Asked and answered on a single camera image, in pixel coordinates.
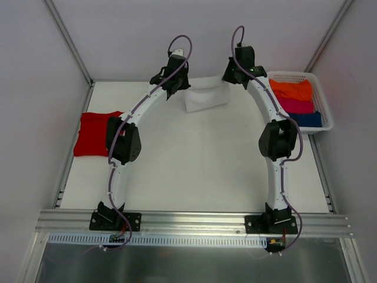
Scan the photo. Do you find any white t shirt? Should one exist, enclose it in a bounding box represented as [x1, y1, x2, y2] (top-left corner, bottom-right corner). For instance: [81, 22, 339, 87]
[183, 76, 230, 113]

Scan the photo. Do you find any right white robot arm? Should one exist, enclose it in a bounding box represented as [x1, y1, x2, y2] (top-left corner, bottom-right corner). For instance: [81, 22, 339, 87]
[222, 43, 303, 235]

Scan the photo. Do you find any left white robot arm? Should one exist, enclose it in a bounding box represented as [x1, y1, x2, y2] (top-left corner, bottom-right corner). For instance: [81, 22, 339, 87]
[92, 53, 190, 230]

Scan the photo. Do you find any orange t shirt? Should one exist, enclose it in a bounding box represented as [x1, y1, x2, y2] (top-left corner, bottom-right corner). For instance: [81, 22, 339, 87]
[269, 79, 313, 101]

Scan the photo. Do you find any pink t shirt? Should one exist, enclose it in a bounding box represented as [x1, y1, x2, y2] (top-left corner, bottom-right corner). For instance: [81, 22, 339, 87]
[277, 98, 315, 114]

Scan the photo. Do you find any white plastic basket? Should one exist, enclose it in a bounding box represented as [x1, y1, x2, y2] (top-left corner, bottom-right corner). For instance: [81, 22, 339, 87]
[267, 71, 333, 134]

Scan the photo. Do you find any blue t shirt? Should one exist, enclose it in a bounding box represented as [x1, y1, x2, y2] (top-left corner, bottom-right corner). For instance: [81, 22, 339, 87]
[289, 111, 322, 127]

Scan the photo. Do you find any folded red t shirt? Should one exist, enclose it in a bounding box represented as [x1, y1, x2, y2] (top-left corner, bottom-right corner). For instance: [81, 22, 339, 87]
[73, 111, 123, 157]

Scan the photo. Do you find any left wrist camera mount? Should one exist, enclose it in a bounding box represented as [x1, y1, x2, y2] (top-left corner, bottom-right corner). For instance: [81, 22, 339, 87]
[171, 48, 185, 57]

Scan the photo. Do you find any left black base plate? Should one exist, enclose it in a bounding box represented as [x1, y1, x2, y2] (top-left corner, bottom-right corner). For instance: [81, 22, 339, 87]
[89, 206, 142, 232]

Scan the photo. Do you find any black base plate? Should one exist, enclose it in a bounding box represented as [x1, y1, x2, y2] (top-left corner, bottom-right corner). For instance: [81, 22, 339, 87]
[89, 206, 142, 232]
[244, 214, 298, 235]

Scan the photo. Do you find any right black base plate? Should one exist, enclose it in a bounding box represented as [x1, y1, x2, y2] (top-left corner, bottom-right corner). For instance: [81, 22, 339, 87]
[244, 214, 298, 235]

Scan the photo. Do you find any white slotted cable duct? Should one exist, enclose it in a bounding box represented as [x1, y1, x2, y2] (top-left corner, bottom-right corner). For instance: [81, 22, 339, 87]
[48, 233, 267, 248]

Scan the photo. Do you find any aluminium mounting rail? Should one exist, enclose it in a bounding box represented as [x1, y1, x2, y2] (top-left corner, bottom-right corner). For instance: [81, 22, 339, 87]
[35, 209, 355, 238]

